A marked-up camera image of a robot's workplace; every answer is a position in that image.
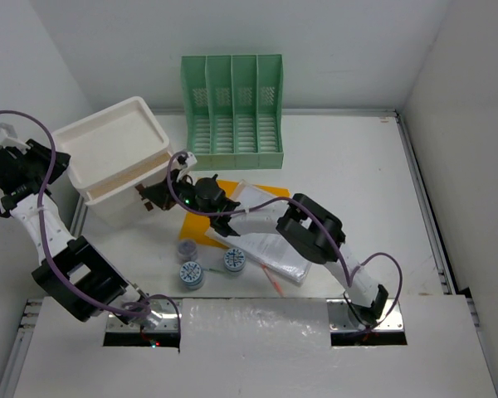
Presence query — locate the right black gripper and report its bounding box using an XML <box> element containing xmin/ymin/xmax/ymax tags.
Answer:
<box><xmin>143</xmin><ymin>167</ymin><xmax>215</xmax><ymax>217</ymax></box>

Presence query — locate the white plastic drawer unit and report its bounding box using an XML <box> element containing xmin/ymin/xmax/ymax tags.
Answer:
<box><xmin>52</xmin><ymin>96</ymin><xmax>173</xmax><ymax>228</ymax></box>

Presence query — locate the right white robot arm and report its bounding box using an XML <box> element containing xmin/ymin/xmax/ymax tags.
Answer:
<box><xmin>138</xmin><ymin>171</ymin><xmax>388</xmax><ymax>328</ymax></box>

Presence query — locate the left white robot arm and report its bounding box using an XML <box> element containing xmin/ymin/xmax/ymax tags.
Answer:
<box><xmin>0</xmin><ymin>139</ymin><xmax>160</xmax><ymax>329</ymax></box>

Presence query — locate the orange paper folder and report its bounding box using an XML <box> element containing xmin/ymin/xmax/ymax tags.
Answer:
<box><xmin>178</xmin><ymin>180</ymin><xmax>290</xmax><ymax>249</ymax></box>

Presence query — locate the dark-lidded ink jar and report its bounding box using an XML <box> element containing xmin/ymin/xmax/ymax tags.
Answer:
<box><xmin>176</xmin><ymin>239</ymin><xmax>198</xmax><ymax>263</ymax></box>

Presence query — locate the green-tipped white pen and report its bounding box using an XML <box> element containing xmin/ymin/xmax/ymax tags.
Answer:
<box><xmin>202</xmin><ymin>267</ymin><xmax>225</xmax><ymax>274</ymax></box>

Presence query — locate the green four-slot file organizer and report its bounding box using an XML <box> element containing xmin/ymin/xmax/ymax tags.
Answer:
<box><xmin>180</xmin><ymin>54</ymin><xmax>284</xmax><ymax>171</ymax></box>

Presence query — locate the clear mesh document pouch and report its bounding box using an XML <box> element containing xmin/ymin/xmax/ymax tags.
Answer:
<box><xmin>205</xmin><ymin>181</ymin><xmax>311</xmax><ymax>285</ymax></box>

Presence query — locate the orange-tipped clear pen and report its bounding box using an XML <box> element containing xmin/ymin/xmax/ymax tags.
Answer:
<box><xmin>261</xmin><ymin>265</ymin><xmax>284</xmax><ymax>298</ymax></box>

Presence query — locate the white front shelf board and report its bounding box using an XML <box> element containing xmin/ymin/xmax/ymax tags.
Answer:
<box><xmin>16</xmin><ymin>295</ymin><xmax>496</xmax><ymax>397</ymax></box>

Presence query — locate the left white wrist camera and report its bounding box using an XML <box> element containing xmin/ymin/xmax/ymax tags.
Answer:
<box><xmin>0</xmin><ymin>123</ymin><xmax>30</xmax><ymax>153</ymax></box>

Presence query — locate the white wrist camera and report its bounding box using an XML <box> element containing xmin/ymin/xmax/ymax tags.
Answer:
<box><xmin>0</xmin><ymin>123</ymin><xmax>30</xmax><ymax>153</ymax></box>
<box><xmin>176</xmin><ymin>151</ymin><xmax>198</xmax><ymax>176</ymax></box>

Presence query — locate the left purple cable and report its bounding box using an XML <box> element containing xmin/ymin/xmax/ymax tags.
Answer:
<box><xmin>0</xmin><ymin>109</ymin><xmax>182</xmax><ymax>332</ymax></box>

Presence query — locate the purple cable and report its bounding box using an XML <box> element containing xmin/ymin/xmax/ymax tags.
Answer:
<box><xmin>0</xmin><ymin>109</ymin><xmax>182</xmax><ymax>332</ymax></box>
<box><xmin>165</xmin><ymin>151</ymin><xmax>403</xmax><ymax>335</ymax></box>

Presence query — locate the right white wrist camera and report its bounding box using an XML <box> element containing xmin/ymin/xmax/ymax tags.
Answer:
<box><xmin>176</xmin><ymin>151</ymin><xmax>198</xmax><ymax>176</ymax></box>

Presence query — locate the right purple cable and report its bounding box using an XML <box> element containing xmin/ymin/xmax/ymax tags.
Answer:
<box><xmin>165</xmin><ymin>151</ymin><xmax>403</xmax><ymax>335</ymax></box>

